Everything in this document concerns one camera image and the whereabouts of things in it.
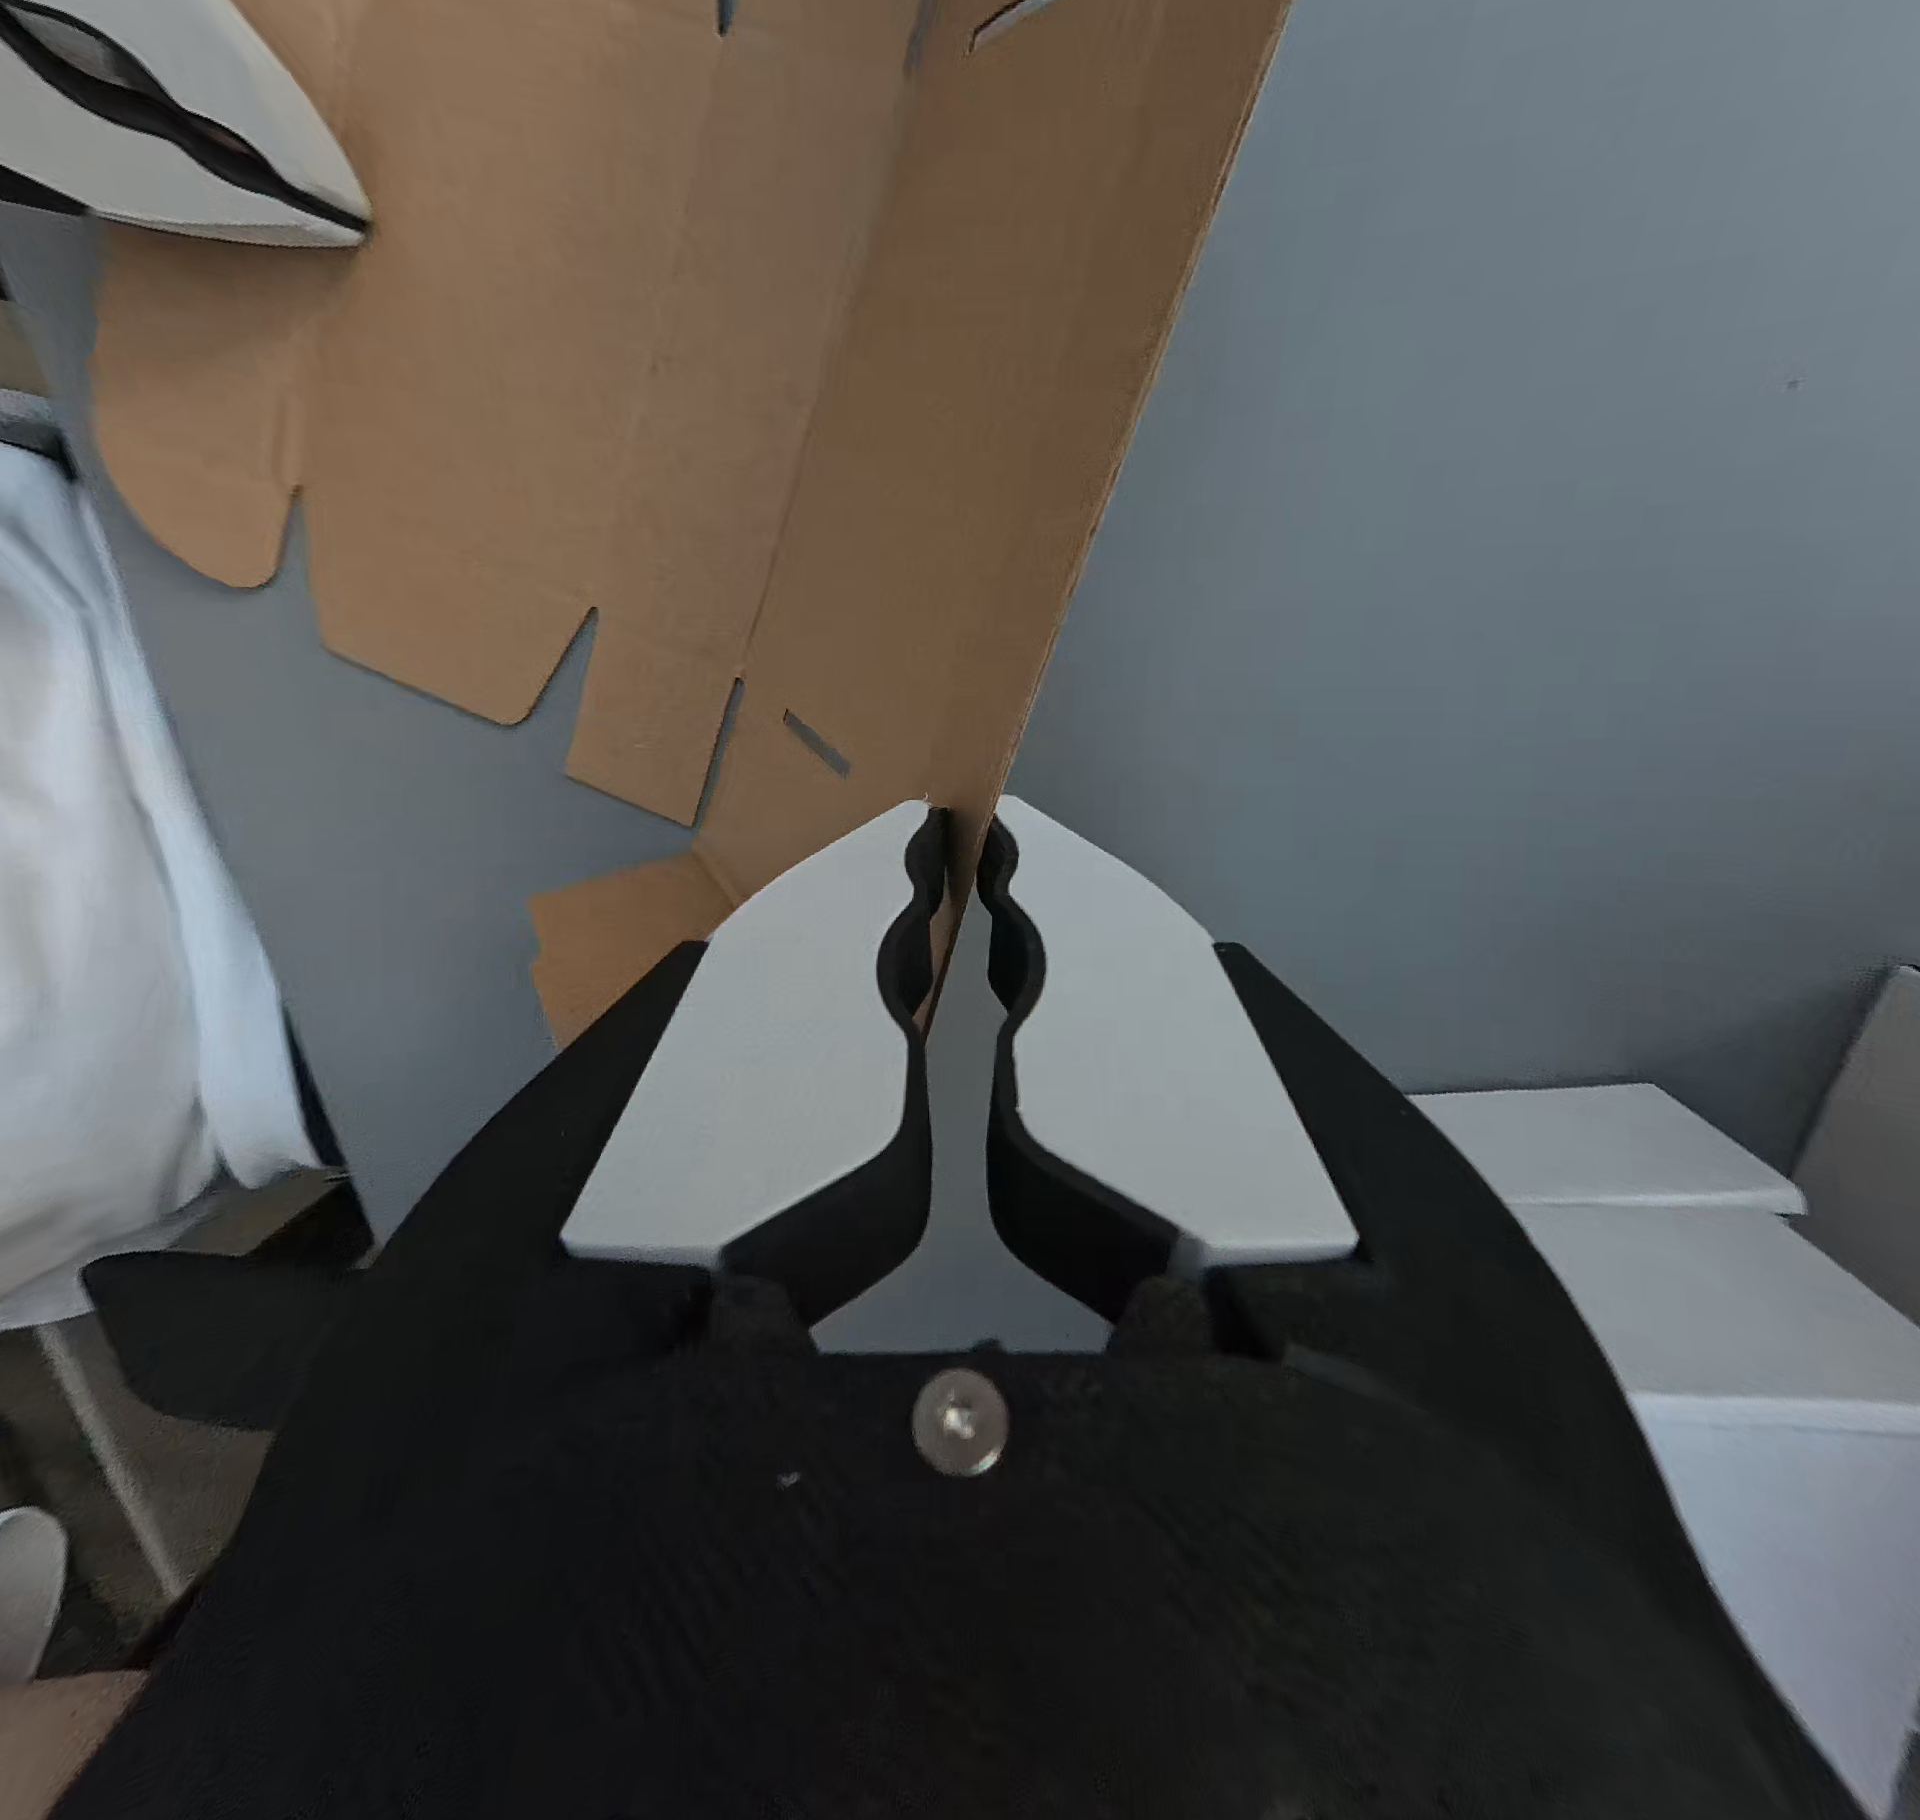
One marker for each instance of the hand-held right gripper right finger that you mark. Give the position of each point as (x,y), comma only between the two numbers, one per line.
(1170,1083)

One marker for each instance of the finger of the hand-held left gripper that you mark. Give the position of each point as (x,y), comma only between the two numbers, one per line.
(164,33)
(149,177)

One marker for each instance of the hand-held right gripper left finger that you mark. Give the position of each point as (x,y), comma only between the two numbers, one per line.
(763,1069)

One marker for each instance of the brown cardboard box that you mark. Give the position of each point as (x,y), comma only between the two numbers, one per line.
(674,350)

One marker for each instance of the white cardboard box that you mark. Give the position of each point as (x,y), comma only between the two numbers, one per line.
(1783,1475)
(1867,1144)
(1604,1144)

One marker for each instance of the person's white t-shirt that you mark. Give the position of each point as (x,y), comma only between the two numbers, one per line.
(90,874)

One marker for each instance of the white shoe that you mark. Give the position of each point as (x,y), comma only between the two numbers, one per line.
(27,1593)

